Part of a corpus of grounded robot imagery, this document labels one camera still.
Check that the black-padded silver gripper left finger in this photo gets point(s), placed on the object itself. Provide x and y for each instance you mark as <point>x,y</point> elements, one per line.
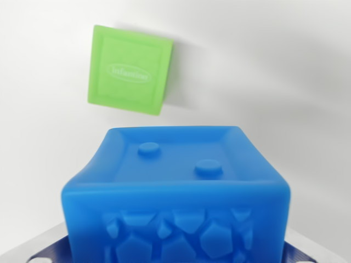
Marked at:
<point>41,246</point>

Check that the black-padded silver gripper right finger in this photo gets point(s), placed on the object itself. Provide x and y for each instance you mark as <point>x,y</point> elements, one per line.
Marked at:
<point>301,253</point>

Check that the blue textured soft cube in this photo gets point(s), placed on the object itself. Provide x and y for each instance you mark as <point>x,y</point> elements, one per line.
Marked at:
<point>175,200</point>

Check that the green soft cube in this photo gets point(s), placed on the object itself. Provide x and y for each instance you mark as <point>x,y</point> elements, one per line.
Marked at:
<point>129,68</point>

